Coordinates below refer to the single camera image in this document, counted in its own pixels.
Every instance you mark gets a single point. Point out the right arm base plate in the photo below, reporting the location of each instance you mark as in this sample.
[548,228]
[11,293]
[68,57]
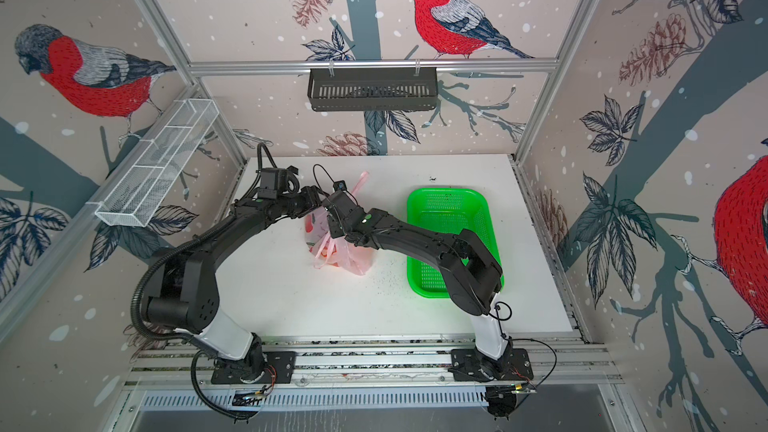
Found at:
[470,365]

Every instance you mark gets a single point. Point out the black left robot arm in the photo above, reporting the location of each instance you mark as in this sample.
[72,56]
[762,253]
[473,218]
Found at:
[178,298]

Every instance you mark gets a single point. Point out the black hanging wall basket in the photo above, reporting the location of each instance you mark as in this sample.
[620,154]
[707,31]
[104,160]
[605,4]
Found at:
[373,89]

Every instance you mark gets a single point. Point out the pink plastic bag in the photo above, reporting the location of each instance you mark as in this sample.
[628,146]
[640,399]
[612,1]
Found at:
[335,252]

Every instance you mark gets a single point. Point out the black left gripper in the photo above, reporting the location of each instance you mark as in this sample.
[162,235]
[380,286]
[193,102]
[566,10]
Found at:
[312,199]

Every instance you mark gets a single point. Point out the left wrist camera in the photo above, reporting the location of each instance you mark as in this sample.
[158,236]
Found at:
[277,182]

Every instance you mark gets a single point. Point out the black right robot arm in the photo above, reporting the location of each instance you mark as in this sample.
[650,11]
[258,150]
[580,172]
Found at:
[471,274]

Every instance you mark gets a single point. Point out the white wire mesh shelf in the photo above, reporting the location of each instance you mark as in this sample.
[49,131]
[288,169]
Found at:
[142,188]

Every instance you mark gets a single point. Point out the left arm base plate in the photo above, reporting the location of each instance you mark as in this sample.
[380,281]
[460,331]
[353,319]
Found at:
[257,368]

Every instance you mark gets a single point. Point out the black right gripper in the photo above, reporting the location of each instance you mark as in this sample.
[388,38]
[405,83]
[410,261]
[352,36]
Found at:
[336,227]

